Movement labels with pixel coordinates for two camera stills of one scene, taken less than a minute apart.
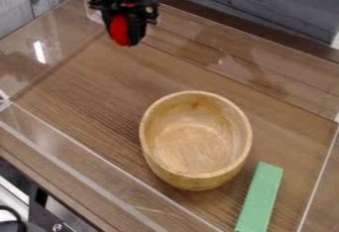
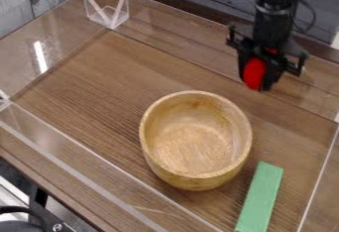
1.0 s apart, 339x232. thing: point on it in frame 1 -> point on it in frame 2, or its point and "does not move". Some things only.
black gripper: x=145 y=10 -> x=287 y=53
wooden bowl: x=195 y=136 does not move
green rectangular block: x=261 y=198 does not move
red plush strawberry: x=119 y=30 -> x=254 y=72
